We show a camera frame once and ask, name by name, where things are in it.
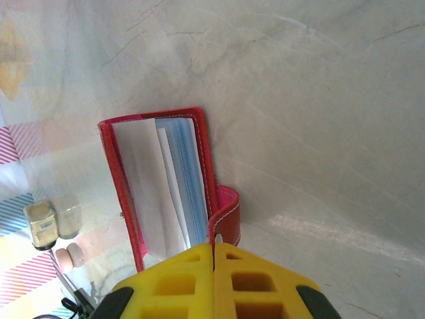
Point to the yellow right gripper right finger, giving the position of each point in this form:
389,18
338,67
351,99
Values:
255,299

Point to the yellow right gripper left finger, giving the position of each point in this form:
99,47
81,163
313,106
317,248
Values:
172,299

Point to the red leather card holder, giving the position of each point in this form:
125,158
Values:
146,186

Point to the small pink rounded object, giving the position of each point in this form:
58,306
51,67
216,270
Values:
63,260

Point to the glass jar with beige powder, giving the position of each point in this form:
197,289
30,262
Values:
40,226

